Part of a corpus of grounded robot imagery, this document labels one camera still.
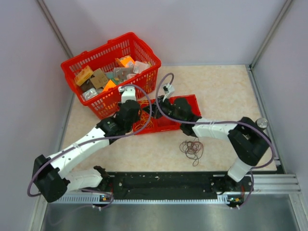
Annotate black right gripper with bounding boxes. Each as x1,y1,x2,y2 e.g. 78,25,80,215
142,95,183,124

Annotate brown cable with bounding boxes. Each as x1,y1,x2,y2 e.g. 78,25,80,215
180,137,204,167

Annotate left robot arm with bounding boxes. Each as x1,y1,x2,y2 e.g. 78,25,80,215
32,100,141,203

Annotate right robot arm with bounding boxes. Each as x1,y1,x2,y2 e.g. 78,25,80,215
142,96,270,191

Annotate red middle storage bin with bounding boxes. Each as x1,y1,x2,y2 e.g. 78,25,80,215
152,100,180,132

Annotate red storage bin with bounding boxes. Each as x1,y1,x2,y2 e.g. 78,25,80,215
133,100,154,135
169,94,201,116
152,100,180,132

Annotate red left storage bin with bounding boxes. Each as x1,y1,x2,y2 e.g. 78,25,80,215
133,100,154,135

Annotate red plastic shopping basket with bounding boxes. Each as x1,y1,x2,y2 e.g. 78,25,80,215
60,32,162,120

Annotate yellow green box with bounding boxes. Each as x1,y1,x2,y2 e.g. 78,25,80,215
103,78,122,92

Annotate red right storage bin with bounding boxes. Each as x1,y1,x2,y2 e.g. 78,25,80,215
169,94,201,116

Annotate grey foil pouch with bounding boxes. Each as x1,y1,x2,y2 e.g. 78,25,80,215
113,67,133,80

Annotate silver foil packet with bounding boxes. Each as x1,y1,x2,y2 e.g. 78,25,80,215
82,88,98,101

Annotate brown cardboard package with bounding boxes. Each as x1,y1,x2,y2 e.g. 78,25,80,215
90,68,109,89

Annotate white pink wrapped packet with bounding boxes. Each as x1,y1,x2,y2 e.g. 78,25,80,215
133,61,151,74

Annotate orange hanging-tab box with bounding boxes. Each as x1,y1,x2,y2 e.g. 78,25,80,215
115,55,135,68

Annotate yellow orange snack box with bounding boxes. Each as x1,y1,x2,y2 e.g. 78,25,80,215
74,65,93,86

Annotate black yellow can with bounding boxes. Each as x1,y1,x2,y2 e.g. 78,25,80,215
256,117,269,130

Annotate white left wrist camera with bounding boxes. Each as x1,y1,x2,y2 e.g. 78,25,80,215
118,86,137,103

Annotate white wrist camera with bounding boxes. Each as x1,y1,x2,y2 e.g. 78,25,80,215
163,83,175,102
118,86,137,103

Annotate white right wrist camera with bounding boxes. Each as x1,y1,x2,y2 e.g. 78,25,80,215
163,83,175,102

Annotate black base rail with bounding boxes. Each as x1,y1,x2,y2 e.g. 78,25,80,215
94,171,252,201

